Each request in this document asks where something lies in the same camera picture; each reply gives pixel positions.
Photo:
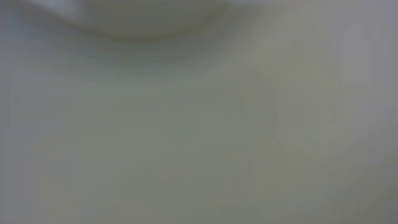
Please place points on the cream round bowl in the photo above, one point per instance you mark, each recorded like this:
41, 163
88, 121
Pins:
284, 112

